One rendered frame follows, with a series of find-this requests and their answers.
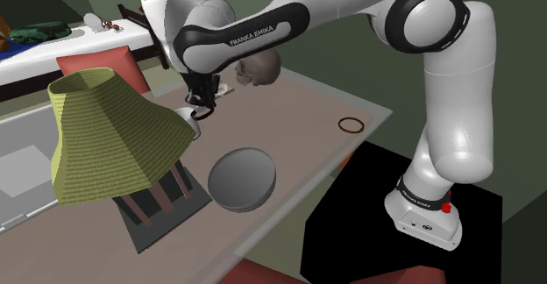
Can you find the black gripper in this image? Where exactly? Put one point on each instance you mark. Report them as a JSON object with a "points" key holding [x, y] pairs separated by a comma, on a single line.
{"points": [[201, 83]]}

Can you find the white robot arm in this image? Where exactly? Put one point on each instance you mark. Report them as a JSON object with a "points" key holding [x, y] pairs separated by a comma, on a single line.
{"points": [[457, 103]]}

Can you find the white cup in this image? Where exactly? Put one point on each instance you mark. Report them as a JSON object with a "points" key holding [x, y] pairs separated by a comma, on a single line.
{"points": [[190, 118]]}

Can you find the white flat card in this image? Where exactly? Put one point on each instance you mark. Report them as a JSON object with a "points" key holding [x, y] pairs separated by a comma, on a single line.
{"points": [[224, 91]]}

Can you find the grey-brown skull figure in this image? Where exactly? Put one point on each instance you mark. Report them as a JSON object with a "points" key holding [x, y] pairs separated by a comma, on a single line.
{"points": [[263, 69]]}

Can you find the grey bowl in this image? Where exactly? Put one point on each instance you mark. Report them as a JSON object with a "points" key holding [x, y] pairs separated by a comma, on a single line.
{"points": [[241, 176]]}

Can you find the red chair back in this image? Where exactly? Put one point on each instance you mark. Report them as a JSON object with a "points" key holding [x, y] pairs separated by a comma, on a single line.
{"points": [[115, 61]]}

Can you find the green shade table lamp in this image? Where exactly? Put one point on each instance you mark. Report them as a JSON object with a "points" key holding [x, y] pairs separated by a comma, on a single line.
{"points": [[111, 138]]}

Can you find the brown table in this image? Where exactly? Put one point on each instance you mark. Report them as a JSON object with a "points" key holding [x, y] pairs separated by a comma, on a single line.
{"points": [[299, 112]]}

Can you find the small red toy figure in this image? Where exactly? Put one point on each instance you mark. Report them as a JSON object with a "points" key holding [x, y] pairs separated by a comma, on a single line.
{"points": [[112, 26]]}

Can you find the dark green pillow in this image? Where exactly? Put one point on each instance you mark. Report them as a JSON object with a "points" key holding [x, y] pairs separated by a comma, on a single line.
{"points": [[40, 32]]}

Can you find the red seat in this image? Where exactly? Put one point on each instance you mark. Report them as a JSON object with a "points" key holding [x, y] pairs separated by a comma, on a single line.
{"points": [[252, 274]]}

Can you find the black robot stand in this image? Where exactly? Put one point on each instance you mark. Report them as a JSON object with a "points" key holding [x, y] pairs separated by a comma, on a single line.
{"points": [[363, 232]]}

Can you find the white bed with dark frame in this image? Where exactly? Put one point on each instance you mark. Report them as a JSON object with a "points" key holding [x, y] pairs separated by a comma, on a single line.
{"points": [[64, 54]]}

